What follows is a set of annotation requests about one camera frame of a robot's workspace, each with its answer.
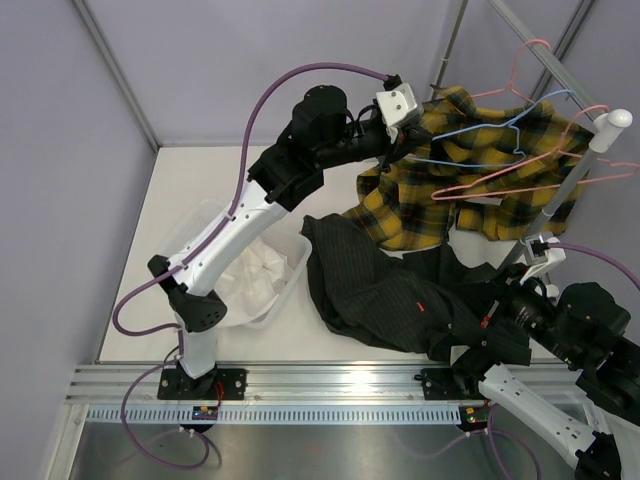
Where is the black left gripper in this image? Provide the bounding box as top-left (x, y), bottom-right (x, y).
top-left (315, 118), bottom-right (431, 173)

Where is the pink wire hanger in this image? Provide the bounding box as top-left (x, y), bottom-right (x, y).
top-left (469, 38), bottom-right (552, 104)
top-left (431, 104), bottom-right (639, 202)

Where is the dark green striped shirt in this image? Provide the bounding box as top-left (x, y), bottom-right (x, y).
top-left (301, 214), bottom-right (531, 365)

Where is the blue wire hanger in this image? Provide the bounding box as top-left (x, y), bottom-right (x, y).
top-left (409, 86), bottom-right (568, 170)

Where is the white shirt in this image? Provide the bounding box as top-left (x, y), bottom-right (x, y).
top-left (214, 238), bottom-right (293, 328)

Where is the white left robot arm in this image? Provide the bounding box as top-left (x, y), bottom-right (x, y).
top-left (148, 80), bottom-right (425, 401)

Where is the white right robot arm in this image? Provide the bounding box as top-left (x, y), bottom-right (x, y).
top-left (416, 280), bottom-right (639, 479)

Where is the yellow plaid shirt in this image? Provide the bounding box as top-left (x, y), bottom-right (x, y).
top-left (341, 84), bottom-right (596, 251)

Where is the white plastic basket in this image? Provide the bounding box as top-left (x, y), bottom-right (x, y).
top-left (159, 199), bottom-right (307, 328)

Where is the grey clothes rack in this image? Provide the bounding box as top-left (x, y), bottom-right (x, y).
top-left (489, 0), bottom-right (634, 281)

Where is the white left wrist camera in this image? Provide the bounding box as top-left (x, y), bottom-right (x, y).
top-left (376, 83), bottom-right (423, 143)

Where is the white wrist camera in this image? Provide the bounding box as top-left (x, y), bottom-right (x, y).
top-left (520, 232), bottom-right (566, 299)
top-left (376, 83), bottom-right (423, 143)

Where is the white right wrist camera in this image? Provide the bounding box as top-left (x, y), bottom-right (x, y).
top-left (520, 232), bottom-right (566, 299)

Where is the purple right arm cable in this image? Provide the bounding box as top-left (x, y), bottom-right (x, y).
top-left (399, 239), bottom-right (640, 480)

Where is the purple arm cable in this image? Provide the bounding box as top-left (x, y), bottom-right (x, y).
top-left (112, 61), bottom-right (396, 470)
top-left (399, 239), bottom-right (640, 480)

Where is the white slotted cable duct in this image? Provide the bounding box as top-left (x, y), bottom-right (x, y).
top-left (87, 404), bottom-right (462, 425)

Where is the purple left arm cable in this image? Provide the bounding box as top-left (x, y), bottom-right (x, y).
top-left (112, 61), bottom-right (396, 470)

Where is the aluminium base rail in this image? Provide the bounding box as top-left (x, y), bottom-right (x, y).
top-left (64, 362), bottom-right (609, 404)

